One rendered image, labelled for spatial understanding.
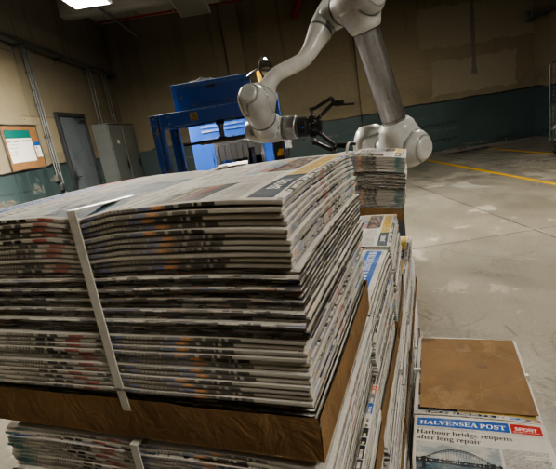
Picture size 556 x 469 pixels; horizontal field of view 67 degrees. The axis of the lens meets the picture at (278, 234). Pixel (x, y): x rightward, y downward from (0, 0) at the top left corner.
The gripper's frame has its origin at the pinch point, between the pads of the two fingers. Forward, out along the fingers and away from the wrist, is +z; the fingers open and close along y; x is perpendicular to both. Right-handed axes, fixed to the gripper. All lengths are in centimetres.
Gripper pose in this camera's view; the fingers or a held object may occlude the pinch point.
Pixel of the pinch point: (351, 123)
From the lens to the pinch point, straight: 162.6
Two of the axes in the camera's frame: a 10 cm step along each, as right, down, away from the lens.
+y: 0.8, 9.5, 2.8
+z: 9.5, 0.1, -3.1
